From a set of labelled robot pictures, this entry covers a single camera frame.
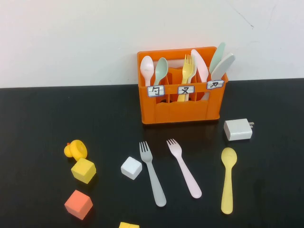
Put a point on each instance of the white foam cube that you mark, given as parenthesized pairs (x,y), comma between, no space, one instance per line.
(131,167)

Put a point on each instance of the grey plastic fork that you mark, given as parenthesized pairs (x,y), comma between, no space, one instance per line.
(152,175)

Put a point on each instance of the pink plastic fork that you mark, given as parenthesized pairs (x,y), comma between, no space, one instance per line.
(185,171)

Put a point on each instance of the yellow plastic spoon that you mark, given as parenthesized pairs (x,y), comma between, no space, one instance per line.
(228,156)

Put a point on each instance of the orange plastic cutlery holder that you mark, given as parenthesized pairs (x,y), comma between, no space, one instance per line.
(185,114)

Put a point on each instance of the paper label spoon character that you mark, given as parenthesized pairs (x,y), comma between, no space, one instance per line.
(156,91)

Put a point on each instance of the paper label fork character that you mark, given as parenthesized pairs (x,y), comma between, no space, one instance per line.
(186,90)

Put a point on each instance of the green plastic spoon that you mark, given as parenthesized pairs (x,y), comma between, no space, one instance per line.
(162,67)

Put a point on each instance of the pale pink plastic spoon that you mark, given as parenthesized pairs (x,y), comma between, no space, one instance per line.
(146,66)

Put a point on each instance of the yellow plastic fork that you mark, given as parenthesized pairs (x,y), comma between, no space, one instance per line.
(187,71)

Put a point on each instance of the pink plastic knife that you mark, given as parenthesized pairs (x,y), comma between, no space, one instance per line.
(200,66)

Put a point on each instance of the paper label knife character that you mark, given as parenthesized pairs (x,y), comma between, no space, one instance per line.
(215,84)

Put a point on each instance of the grey plastic knife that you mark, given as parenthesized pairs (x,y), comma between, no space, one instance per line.
(222,69)

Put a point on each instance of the yellow rubber duck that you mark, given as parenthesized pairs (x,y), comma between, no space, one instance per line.
(76,149)

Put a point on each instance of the white charger plug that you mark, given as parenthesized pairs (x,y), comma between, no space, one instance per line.
(237,129)

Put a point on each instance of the green plastic knife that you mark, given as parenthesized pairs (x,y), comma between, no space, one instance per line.
(218,55)

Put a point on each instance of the yellow foam cube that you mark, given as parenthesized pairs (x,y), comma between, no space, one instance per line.
(83,171)
(128,225)

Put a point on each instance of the orange foam cube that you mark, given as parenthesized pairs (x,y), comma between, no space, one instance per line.
(78,204)

